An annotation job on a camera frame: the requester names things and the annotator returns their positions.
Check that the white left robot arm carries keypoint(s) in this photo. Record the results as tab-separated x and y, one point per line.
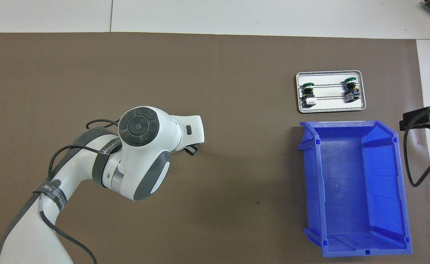
141	126

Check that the brown table mat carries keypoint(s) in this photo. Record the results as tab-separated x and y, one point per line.
237	183

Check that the silver metal tray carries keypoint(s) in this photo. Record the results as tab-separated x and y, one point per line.
328	79

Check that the blue plastic storage bin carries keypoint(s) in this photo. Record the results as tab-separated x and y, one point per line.
347	190

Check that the green push button switch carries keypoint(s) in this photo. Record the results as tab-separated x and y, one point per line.
309	96
351	91

